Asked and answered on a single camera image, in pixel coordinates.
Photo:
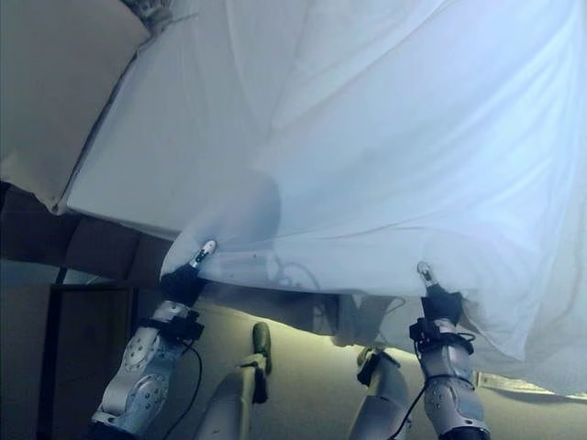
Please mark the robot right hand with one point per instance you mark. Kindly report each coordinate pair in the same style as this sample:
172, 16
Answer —
440, 304

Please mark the silver robot right leg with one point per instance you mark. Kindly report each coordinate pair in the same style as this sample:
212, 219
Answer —
383, 403

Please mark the silver robot leg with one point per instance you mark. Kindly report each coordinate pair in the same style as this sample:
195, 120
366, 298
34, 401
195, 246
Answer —
383, 403
229, 399

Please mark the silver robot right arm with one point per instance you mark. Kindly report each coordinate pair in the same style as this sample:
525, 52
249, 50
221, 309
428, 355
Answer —
451, 394

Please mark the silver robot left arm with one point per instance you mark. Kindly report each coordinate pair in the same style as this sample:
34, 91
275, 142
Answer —
137, 366

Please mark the silver robot left leg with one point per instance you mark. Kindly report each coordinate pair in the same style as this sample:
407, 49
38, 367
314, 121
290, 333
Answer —
229, 399

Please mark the beige baseboard strip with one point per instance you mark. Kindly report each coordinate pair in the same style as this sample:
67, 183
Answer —
513, 382

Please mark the white bed sheet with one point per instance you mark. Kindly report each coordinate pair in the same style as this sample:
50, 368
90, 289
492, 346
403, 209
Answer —
390, 160

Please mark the brown wooden bed base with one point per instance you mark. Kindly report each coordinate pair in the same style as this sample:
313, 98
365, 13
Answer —
91, 247

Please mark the white mattress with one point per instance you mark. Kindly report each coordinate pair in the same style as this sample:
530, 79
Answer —
151, 160

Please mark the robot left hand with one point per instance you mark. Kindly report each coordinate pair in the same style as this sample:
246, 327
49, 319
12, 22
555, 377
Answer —
181, 282

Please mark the grey crumpled cloth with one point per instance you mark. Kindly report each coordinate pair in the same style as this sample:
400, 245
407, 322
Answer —
158, 16

